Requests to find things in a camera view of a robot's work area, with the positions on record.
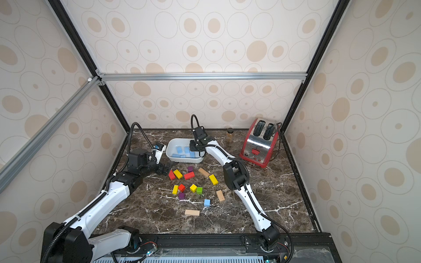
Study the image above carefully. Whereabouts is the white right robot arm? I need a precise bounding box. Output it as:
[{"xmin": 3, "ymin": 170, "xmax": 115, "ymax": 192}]
[{"xmin": 191, "ymin": 126, "xmax": 294, "ymax": 254}]

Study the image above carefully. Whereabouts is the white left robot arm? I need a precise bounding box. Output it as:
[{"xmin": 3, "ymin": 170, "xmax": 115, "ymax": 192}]
[{"xmin": 40, "ymin": 143, "xmax": 169, "ymax": 263}]

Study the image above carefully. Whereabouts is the white rectangular dish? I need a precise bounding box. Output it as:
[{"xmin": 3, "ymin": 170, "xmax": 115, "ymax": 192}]
[{"xmin": 166, "ymin": 138, "xmax": 205, "ymax": 163}]

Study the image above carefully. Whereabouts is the small brown spice jar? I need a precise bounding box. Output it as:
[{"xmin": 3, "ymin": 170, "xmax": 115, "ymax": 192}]
[{"xmin": 226, "ymin": 128, "xmax": 234, "ymax": 143}]

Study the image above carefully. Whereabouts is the long tan block upper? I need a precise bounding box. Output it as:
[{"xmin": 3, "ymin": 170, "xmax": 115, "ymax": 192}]
[{"xmin": 198, "ymin": 168, "xmax": 210, "ymax": 178}]

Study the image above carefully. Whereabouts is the long tan block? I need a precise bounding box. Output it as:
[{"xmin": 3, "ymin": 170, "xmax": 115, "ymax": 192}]
[
  {"xmin": 185, "ymin": 209, "xmax": 200, "ymax": 217},
  {"xmin": 198, "ymin": 168, "xmax": 210, "ymax": 178}
]

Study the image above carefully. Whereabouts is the long red block left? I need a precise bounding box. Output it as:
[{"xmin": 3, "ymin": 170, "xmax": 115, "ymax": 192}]
[{"xmin": 168, "ymin": 170, "xmax": 176, "ymax": 180}]

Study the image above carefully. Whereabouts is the long red block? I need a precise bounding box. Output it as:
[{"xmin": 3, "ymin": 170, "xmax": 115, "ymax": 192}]
[
  {"xmin": 168, "ymin": 170, "xmax": 176, "ymax": 180},
  {"xmin": 184, "ymin": 172, "xmax": 195, "ymax": 180}
]

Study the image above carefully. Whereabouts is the long red block middle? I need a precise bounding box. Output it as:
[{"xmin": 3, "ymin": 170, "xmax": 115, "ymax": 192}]
[{"xmin": 184, "ymin": 172, "xmax": 195, "ymax": 180}]

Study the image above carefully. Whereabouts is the long yellow block left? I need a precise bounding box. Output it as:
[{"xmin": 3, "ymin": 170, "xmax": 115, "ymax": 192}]
[{"xmin": 173, "ymin": 169, "xmax": 183, "ymax": 179}]

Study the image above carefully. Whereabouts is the long yellow block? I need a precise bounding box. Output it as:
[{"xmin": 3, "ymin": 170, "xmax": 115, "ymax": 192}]
[
  {"xmin": 173, "ymin": 169, "xmax": 183, "ymax": 179},
  {"xmin": 209, "ymin": 174, "xmax": 219, "ymax": 185}
]

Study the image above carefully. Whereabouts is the long yellow block right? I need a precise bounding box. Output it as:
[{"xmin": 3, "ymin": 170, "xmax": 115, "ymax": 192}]
[{"xmin": 209, "ymin": 174, "xmax": 219, "ymax": 185}]

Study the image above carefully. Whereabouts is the narrow yellow block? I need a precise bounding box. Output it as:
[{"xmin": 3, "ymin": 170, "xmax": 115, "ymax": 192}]
[{"xmin": 172, "ymin": 185, "xmax": 179, "ymax": 195}]

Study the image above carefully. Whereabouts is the small yellow cube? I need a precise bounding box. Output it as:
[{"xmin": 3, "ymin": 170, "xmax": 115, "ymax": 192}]
[{"xmin": 190, "ymin": 184, "xmax": 197, "ymax": 192}]

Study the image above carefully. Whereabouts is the green cube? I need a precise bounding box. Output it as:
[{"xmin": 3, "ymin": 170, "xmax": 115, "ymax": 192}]
[{"xmin": 196, "ymin": 187, "xmax": 203, "ymax": 195}]

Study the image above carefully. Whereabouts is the small red cube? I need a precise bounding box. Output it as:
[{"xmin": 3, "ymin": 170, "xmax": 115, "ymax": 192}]
[{"xmin": 178, "ymin": 184, "xmax": 186, "ymax": 192}]

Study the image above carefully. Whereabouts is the tan block right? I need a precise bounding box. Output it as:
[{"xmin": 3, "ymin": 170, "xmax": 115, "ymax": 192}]
[{"xmin": 216, "ymin": 190, "xmax": 225, "ymax": 202}]

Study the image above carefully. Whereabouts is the red silver toaster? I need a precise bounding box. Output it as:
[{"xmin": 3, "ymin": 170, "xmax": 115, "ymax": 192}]
[{"xmin": 240, "ymin": 118, "xmax": 281, "ymax": 168}]

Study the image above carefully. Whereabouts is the long tan block bottom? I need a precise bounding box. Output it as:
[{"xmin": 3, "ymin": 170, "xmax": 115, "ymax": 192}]
[{"xmin": 185, "ymin": 209, "xmax": 200, "ymax": 217}]

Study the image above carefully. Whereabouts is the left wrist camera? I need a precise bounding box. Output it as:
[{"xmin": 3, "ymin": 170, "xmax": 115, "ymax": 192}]
[{"xmin": 152, "ymin": 142, "xmax": 167, "ymax": 164}]

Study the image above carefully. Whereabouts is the silver horizontal frame bar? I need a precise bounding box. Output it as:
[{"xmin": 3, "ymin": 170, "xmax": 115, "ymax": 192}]
[{"xmin": 99, "ymin": 72, "xmax": 307, "ymax": 81}]

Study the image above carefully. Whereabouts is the silver diagonal frame bar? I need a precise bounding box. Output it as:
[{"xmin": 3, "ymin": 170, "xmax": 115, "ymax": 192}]
[{"xmin": 1, "ymin": 76, "xmax": 100, "ymax": 192}]

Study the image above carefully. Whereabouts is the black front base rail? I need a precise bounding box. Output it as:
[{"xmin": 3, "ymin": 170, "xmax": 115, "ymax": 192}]
[{"xmin": 97, "ymin": 233, "xmax": 341, "ymax": 263}]

